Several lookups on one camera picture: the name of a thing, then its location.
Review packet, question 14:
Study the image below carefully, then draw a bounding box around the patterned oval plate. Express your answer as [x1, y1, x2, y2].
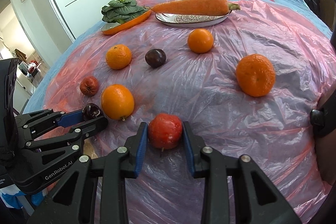
[155, 9, 233, 28]

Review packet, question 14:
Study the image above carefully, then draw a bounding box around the smooth orange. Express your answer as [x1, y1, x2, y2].
[187, 28, 214, 54]
[105, 44, 132, 70]
[101, 84, 135, 121]

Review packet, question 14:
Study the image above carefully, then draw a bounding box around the red apple with stem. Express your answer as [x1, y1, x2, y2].
[148, 113, 183, 149]

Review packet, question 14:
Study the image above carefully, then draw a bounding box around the person's left hand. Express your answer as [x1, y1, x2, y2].
[0, 182, 48, 214]

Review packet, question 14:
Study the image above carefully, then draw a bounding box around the black rounded object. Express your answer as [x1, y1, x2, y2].
[310, 108, 336, 138]

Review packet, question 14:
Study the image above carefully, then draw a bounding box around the orange oval plate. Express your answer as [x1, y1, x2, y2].
[101, 9, 152, 36]

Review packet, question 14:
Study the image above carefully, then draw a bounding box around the bumpy orange mandarin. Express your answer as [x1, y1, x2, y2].
[235, 54, 276, 97]

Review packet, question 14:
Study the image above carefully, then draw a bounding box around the dark plum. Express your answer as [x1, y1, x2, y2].
[82, 103, 104, 122]
[145, 49, 167, 68]

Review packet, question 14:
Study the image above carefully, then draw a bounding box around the large carrot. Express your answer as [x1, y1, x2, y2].
[144, 0, 241, 17]

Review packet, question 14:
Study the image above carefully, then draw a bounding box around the black backpack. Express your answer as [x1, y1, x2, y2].
[297, 0, 321, 25]

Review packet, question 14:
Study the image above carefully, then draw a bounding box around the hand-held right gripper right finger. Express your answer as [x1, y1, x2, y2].
[182, 121, 302, 224]

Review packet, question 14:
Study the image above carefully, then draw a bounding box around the pink plastic sheet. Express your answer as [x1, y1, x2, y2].
[43, 0, 336, 224]

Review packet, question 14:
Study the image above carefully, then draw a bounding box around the bok choy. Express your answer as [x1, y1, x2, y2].
[101, 0, 147, 24]

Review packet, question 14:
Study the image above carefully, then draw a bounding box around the small red fruit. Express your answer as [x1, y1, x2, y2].
[80, 76, 100, 96]

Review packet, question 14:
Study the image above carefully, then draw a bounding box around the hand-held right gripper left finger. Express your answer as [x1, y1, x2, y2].
[26, 122, 149, 224]

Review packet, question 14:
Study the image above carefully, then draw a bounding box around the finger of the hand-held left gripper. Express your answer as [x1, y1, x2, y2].
[14, 108, 87, 135]
[25, 117, 109, 165]

